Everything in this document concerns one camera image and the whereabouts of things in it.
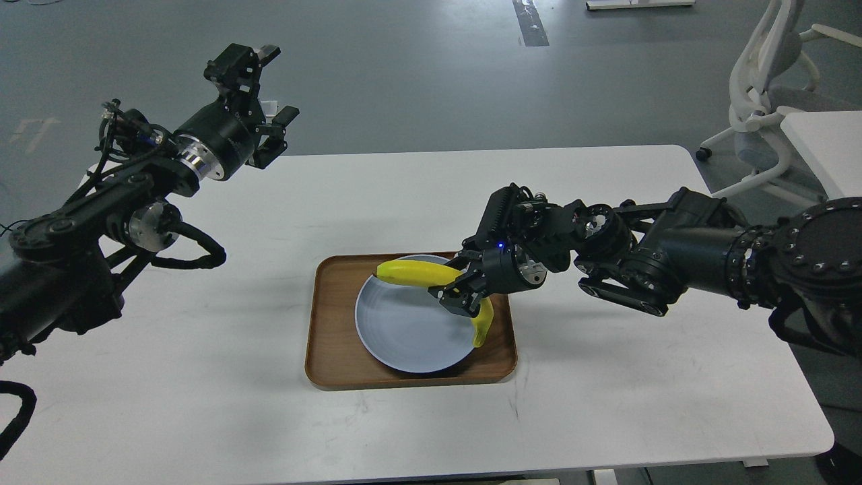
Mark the white table base far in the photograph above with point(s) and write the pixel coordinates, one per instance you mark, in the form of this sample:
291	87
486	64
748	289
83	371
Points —
636	4

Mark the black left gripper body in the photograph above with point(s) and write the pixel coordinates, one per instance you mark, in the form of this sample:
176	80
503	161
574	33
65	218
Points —
216	141

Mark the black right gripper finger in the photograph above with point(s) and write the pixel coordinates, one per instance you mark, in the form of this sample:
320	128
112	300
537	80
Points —
464	295
468	261

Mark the white side table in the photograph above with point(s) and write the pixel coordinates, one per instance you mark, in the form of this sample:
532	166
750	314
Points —
830	144

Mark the brown wooden tray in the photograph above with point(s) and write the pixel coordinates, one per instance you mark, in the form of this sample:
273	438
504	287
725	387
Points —
336	360

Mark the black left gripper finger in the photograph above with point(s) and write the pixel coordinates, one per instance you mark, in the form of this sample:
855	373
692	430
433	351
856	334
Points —
236	73
271	137

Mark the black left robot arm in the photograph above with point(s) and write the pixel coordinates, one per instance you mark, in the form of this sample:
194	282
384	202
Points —
71	267

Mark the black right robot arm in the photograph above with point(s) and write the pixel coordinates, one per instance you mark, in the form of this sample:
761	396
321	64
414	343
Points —
805	269

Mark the white office chair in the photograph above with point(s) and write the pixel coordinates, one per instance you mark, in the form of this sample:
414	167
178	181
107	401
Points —
771	79

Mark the yellow banana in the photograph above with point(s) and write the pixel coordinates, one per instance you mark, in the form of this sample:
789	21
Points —
423	274

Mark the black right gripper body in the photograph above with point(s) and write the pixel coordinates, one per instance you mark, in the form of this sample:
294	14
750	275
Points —
509	269

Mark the light blue plate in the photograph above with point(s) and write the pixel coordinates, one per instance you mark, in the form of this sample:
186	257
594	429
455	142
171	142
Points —
406	328

